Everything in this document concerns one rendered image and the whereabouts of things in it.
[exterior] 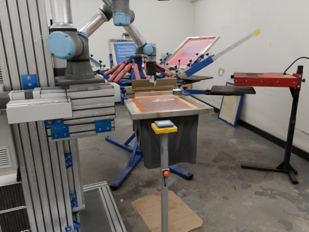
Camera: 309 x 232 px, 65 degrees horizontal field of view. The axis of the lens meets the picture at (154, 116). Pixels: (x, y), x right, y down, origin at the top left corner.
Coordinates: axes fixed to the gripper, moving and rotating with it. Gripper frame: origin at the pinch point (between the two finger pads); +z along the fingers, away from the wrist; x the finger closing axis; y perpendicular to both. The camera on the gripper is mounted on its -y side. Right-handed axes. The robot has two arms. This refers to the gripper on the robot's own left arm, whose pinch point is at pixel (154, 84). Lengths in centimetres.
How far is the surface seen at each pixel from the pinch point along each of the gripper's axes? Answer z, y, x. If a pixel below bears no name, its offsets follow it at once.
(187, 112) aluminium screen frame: 12, -10, 57
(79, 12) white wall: -112, 80, -415
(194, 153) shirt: 48, -20, 48
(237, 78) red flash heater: -1, -88, -10
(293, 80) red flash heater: 0, -132, 15
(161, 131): 15, 15, 81
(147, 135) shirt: 29, 17, 48
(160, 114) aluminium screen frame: 12, 10, 58
